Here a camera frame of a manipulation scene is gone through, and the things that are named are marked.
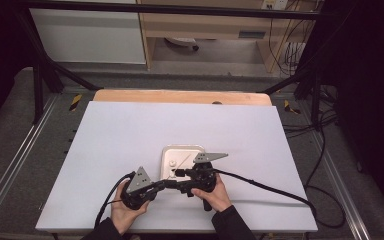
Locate hanging black cables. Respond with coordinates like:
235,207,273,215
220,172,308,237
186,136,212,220
267,0,309,77

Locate yellow black floor tape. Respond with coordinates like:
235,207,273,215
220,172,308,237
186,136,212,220
68,93,83,112
283,99,301,115

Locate white table board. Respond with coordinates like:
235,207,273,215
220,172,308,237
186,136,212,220
35,101,319,234

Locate white cabinet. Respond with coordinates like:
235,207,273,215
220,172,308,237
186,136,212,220
29,0,147,65

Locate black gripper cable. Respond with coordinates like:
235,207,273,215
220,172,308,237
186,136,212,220
93,171,137,230
213,167,347,230

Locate office chair base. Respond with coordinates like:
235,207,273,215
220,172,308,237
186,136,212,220
164,36,200,52

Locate light wooden table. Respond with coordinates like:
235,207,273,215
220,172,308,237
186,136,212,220
92,88,274,107

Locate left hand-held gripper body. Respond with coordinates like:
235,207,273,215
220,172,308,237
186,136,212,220
121,166,162,211

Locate white wall socket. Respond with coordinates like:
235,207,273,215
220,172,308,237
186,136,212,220
261,0,290,11

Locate black metal frame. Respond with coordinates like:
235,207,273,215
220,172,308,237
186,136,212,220
14,0,326,132

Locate white square tray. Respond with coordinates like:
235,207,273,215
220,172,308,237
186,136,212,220
160,143,206,183

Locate person's right hand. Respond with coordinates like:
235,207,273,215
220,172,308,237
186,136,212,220
190,174,233,214

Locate thin pale stick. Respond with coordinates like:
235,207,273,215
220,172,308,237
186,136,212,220
175,153,192,172

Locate light wooden desk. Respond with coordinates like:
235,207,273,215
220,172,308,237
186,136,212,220
136,0,318,73

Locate aluminium floor rail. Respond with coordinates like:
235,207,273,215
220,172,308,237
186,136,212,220
0,94,60,228
308,128,372,240

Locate black floor cables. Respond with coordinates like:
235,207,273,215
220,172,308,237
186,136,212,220
281,84,340,139

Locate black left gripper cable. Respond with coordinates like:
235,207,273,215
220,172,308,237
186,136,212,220
93,171,137,230

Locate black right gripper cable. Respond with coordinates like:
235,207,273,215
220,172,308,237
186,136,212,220
213,167,347,230

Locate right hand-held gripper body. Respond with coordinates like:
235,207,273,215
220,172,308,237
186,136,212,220
184,152,230,212

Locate person's left hand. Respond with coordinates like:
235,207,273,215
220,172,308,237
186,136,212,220
110,182,151,236

